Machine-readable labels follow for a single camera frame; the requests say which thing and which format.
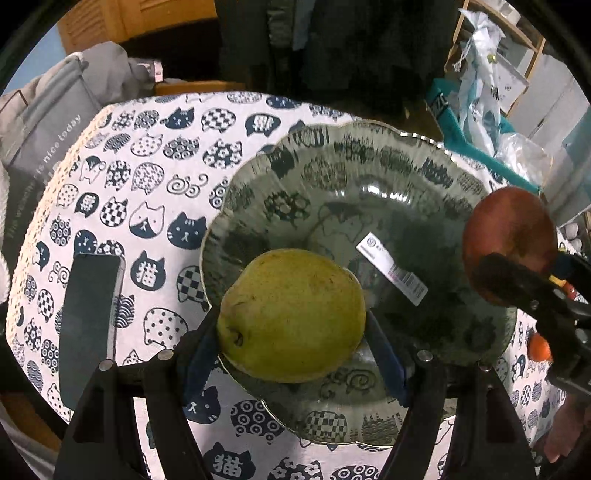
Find smoky glass plate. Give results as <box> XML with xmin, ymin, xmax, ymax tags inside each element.
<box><xmin>199</xmin><ymin>119</ymin><xmax>518</xmax><ymax>448</ymax></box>

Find teal box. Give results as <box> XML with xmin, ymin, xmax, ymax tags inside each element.
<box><xmin>425</xmin><ymin>78</ymin><xmax>541</xmax><ymax>195</ymax></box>

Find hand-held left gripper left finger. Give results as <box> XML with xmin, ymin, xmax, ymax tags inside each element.
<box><xmin>53</xmin><ymin>307</ymin><xmax>222</xmax><ymax>480</ymax></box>

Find dark hanging coats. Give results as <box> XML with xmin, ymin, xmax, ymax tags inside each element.
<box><xmin>217</xmin><ymin>0</ymin><xmax>462</xmax><ymax>121</ymax></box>

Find medium orange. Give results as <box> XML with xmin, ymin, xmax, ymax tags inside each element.
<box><xmin>527</xmin><ymin>333</ymin><xmax>554</xmax><ymax>362</ymax></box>

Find clear plastic bag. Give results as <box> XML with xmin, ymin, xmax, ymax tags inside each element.
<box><xmin>496</xmin><ymin>133</ymin><xmax>553</xmax><ymax>191</ymax></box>

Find wooden shelf rack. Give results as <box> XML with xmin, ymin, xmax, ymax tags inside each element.
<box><xmin>445</xmin><ymin>0</ymin><xmax>548</xmax><ymax>116</ymax></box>

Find wooden box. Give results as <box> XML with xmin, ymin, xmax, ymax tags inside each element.
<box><xmin>154</xmin><ymin>79</ymin><xmax>245</xmax><ymax>96</ymax></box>

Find grey jacket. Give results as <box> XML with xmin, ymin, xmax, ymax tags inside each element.
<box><xmin>74</xmin><ymin>41</ymin><xmax>162</xmax><ymax>100</ymax></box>

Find red apple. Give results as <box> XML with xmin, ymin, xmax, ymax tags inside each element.
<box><xmin>462</xmin><ymin>187</ymin><xmax>558</xmax><ymax>306</ymax></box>

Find black smartphone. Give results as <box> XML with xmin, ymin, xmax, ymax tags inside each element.
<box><xmin>59</xmin><ymin>253</ymin><xmax>126</xmax><ymax>411</ymax></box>

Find white knit cloth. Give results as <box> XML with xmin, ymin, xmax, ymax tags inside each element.
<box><xmin>0</xmin><ymin>161</ymin><xmax>14</xmax><ymax>282</ymax></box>

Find wooden louvered cabinet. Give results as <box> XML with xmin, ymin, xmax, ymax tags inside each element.
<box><xmin>58</xmin><ymin>0</ymin><xmax>219</xmax><ymax>55</ymax></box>

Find green pear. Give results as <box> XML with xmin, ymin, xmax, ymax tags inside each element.
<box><xmin>216</xmin><ymin>248</ymin><xmax>367</xmax><ymax>384</ymax></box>

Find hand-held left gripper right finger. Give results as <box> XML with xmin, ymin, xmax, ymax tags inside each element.
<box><xmin>365</xmin><ymin>311</ymin><xmax>539</xmax><ymax>480</ymax></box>

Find cat-print tablecloth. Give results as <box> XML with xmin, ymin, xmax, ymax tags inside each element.
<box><xmin>4</xmin><ymin>91</ymin><xmax>573</xmax><ymax>480</ymax></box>

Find grey tote bag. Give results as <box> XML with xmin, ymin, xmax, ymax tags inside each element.
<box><xmin>0</xmin><ymin>58</ymin><xmax>116</xmax><ymax>259</ymax></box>

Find white cardboard box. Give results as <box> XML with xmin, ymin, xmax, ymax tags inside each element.
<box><xmin>492</xmin><ymin>58</ymin><xmax>530</xmax><ymax>112</ymax></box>

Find person's right hand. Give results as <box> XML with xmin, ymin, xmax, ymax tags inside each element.
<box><xmin>540</xmin><ymin>392</ymin><xmax>591</xmax><ymax>464</ymax></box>

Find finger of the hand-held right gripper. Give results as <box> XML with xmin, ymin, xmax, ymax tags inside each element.
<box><xmin>471</xmin><ymin>253</ymin><xmax>578</xmax><ymax>325</ymax></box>
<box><xmin>550</xmin><ymin>250</ymin><xmax>591</xmax><ymax>302</ymax></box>

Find white printed plastic bag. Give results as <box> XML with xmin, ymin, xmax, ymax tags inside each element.
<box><xmin>455</xmin><ymin>9</ymin><xmax>505</xmax><ymax>158</ymax></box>

